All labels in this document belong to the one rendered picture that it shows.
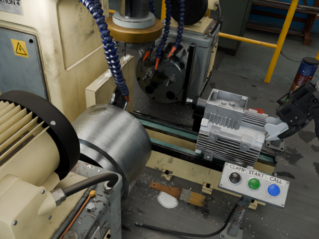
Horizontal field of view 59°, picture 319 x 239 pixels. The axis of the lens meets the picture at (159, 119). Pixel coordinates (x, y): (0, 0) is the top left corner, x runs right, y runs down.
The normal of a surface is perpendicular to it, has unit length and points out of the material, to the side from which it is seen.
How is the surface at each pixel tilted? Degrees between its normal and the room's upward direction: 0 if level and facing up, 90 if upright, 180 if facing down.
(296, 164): 0
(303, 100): 90
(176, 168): 90
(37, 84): 90
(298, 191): 0
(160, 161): 90
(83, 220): 0
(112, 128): 21
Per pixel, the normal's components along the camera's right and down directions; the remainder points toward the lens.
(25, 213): 0.93, 0.27
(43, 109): 0.57, -0.53
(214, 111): -0.36, 0.54
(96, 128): 0.17, -0.76
